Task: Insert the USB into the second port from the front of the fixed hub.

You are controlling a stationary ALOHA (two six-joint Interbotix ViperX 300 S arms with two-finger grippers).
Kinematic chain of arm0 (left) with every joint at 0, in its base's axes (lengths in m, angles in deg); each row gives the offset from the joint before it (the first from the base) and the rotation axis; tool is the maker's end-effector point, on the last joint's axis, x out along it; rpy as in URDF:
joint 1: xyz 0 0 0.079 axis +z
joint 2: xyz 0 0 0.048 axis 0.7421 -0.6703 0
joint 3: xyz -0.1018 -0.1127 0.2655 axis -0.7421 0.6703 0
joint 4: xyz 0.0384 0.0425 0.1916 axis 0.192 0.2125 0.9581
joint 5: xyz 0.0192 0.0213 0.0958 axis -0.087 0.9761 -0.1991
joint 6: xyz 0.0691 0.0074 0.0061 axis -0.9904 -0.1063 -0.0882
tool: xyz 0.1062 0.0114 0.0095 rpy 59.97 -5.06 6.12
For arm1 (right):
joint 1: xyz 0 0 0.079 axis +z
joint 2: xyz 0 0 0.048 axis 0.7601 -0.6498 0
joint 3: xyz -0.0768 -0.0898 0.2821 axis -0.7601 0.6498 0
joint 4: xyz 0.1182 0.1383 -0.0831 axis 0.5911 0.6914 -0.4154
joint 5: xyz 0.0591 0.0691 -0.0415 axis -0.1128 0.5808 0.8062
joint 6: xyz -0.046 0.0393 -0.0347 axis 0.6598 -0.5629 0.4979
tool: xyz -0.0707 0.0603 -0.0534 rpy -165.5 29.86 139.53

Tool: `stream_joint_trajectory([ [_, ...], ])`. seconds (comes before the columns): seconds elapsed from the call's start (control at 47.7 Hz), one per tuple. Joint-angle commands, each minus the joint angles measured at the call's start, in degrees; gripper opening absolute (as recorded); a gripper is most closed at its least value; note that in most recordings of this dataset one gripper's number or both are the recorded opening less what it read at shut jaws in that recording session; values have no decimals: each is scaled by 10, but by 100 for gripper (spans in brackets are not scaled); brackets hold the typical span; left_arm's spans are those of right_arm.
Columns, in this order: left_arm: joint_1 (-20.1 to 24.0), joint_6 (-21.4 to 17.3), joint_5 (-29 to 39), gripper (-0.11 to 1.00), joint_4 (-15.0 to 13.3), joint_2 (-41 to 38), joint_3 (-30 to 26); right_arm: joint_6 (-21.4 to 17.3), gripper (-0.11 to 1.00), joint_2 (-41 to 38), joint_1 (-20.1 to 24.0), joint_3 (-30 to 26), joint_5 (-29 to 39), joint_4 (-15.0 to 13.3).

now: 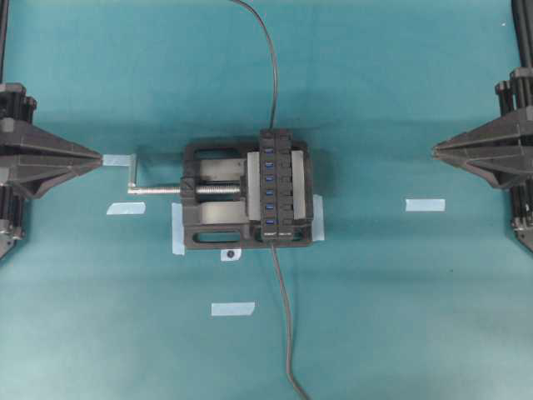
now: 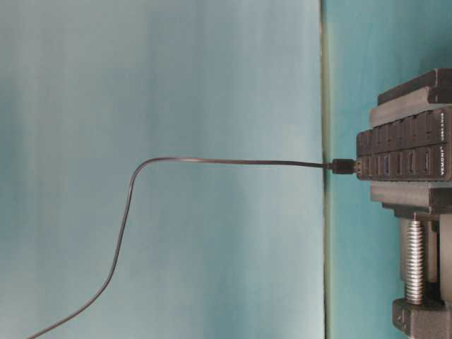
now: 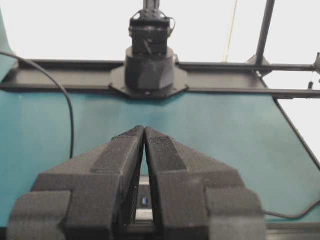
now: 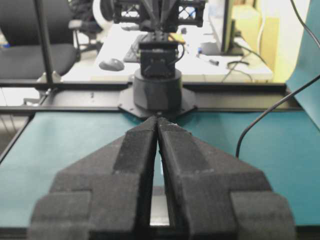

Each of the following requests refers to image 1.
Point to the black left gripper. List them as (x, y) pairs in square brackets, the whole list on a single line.
[(32, 177)]

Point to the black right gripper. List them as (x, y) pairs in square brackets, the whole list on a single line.
[(508, 172)]

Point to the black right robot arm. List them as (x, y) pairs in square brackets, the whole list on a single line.
[(500, 151)]

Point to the black multiport USB hub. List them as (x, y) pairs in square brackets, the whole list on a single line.
[(276, 189)]

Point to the blue tape strip right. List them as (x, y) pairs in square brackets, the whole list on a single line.
[(425, 205)]

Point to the blue tape strip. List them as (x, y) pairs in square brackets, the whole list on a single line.
[(425, 205), (232, 309), (126, 208)]

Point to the blue tape strip left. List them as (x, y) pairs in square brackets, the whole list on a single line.
[(126, 208)]

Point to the blue tape vise left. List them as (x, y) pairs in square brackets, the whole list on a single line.
[(178, 245)]

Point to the blue tape vise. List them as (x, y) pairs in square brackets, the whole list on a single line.
[(318, 226), (178, 245)]

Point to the black bench vise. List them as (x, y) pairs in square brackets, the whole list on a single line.
[(220, 195)]

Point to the blue tape vise right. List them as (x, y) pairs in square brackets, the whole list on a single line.
[(318, 226)]

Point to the small tape with dot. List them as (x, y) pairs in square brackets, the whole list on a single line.
[(231, 255)]

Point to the blue tape strip bottom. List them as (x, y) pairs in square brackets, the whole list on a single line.
[(232, 309)]

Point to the blue tape near handle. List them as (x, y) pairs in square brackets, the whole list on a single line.
[(118, 160)]

